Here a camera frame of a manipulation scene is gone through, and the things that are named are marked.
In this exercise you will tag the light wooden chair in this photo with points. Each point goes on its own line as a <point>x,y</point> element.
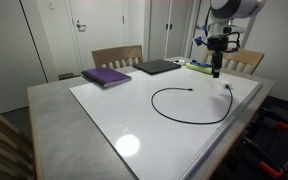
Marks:
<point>247,56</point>

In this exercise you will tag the white whiteboard panel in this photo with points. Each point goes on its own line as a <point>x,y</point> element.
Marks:
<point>124,110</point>

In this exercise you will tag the brown wooden chair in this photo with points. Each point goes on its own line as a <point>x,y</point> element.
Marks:
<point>117,53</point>

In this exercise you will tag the purple notebook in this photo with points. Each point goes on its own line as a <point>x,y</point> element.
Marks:
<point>105,76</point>

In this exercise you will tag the blue folded cloth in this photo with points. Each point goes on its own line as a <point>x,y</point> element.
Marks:
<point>200,63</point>

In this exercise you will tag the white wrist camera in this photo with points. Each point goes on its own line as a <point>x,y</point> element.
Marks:
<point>234,30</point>

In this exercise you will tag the white wall light switch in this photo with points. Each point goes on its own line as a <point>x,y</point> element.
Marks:
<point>51,4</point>

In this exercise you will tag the dark wooden slatted chair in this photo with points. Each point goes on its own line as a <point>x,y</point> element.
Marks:
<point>0,140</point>

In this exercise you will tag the white closet door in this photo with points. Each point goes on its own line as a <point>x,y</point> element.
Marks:
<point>180,30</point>
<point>157,30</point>

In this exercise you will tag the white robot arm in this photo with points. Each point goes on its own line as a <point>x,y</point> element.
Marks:
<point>237,8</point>

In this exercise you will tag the white charger power adapter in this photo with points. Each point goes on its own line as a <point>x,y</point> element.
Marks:
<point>224,83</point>

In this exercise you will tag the yellow green folded cloth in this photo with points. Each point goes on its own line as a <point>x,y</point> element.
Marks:
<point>200,70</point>

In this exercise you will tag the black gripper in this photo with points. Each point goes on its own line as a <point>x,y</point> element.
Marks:
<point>218,45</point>

